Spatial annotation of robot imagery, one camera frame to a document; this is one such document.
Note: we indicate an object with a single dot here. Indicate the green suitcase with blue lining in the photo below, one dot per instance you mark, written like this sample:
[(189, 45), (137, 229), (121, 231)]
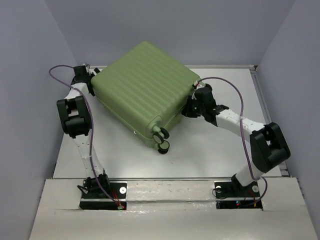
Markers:
[(146, 89)]

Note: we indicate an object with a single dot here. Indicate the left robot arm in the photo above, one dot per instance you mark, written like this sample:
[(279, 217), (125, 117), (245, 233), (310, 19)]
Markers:
[(77, 122)]

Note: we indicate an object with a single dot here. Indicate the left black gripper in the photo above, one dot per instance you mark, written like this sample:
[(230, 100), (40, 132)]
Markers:
[(90, 75)]

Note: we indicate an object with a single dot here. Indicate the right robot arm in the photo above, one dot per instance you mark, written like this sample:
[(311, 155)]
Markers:
[(268, 147)]

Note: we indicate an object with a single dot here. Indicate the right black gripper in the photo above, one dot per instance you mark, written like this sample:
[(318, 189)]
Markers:
[(186, 111)]

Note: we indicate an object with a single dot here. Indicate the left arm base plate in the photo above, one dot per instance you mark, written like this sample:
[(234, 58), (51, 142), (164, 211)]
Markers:
[(96, 200)]

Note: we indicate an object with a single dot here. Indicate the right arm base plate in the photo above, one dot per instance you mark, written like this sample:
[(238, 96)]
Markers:
[(230, 199)]

